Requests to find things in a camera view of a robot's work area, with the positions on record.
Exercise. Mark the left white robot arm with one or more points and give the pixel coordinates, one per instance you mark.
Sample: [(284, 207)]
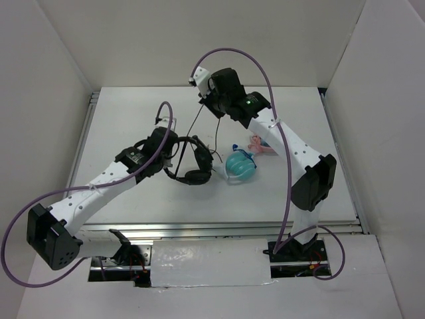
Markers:
[(55, 232)]

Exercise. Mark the white taped cover plate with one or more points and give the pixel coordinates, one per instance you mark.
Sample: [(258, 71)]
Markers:
[(218, 262)]

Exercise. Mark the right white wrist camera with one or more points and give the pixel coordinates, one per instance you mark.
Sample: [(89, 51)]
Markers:
[(200, 80)]

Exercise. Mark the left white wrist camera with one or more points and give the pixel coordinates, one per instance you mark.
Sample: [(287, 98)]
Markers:
[(166, 122)]

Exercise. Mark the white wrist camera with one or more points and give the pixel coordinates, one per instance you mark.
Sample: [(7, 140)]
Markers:
[(166, 122), (200, 80)]

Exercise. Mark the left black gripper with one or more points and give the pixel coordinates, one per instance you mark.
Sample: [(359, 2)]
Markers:
[(169, 154)]

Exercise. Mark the pink cat-ear headphones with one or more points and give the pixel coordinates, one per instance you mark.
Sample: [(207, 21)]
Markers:
[(258, 146)]

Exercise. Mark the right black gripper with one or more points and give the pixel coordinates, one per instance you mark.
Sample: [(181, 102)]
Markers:
[(207, 100)]

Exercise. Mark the black headset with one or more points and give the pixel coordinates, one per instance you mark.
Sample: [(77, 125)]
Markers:
[(203, 159)]

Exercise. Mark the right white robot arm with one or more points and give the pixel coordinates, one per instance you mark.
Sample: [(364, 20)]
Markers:
[(311, 173)]

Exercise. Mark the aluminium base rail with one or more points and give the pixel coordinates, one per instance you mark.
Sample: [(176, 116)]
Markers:
[(144, 232)]

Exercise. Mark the teal cat-ear headphones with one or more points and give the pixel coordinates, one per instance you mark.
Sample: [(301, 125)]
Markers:
[(239, 166)]

